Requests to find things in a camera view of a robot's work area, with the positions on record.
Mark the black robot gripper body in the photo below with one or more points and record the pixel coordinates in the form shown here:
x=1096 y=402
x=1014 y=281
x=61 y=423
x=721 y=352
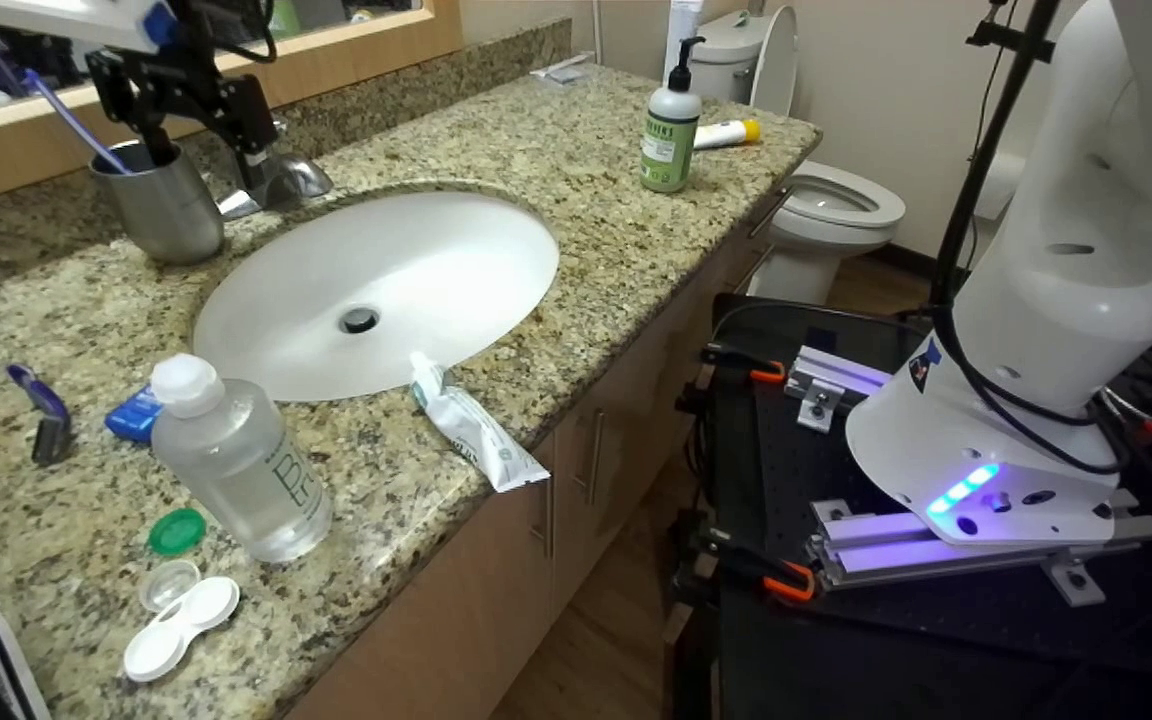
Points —
x=181 y=76

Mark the grey metal toothbrush cup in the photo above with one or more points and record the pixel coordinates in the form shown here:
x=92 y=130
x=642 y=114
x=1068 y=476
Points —
x=163 y=202

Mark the blue and white toothbrush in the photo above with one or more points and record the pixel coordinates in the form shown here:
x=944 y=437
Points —
x=34 y=81

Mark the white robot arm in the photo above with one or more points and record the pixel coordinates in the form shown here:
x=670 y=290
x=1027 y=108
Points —
x=983 y=433

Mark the chrome sink faucet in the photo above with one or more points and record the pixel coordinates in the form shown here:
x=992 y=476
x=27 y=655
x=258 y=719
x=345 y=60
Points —
x=270 y=180

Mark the wood framed mirror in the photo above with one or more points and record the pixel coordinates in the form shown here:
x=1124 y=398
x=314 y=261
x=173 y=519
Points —
x=37 y=144

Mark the white oval sink basin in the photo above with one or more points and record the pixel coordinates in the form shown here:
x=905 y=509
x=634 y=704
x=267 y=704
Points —
x=345 y=303

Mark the small blue box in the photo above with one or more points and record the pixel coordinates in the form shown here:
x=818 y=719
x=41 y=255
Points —
x=134 y=418

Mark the clear plastic solution bottle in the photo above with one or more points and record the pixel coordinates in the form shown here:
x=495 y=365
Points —
x=230 y=449

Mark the purple razor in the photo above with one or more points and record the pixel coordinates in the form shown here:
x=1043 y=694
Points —
x=53 y=433

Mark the green contact lens cap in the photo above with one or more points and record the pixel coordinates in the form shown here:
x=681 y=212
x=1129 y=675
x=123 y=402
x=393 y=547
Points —
x=176 y=535

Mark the white toothpaste tube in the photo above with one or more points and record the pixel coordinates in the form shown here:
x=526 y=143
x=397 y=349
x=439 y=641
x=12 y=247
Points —
x=472 y=428

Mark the green soap pump bottle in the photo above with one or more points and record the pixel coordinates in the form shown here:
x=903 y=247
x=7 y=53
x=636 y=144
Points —
x=670 y=130

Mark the clear contact lens cap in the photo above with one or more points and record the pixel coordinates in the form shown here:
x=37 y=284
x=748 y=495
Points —
x=165 y=581

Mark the tall white tube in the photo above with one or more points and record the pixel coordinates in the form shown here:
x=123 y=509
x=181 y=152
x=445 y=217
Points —
x=677 y=31

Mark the white contact lens case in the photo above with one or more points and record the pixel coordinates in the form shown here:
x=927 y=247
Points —
x=176 y=626

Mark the white yellow-capped cream tube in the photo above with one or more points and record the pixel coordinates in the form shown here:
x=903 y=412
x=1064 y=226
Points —
x=724 y=135

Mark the black robot mounting cart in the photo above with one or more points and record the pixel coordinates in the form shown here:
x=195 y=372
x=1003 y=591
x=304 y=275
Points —
x=992 y=647

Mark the white toilet paper roll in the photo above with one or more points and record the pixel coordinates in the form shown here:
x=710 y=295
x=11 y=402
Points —
x=999 y=187

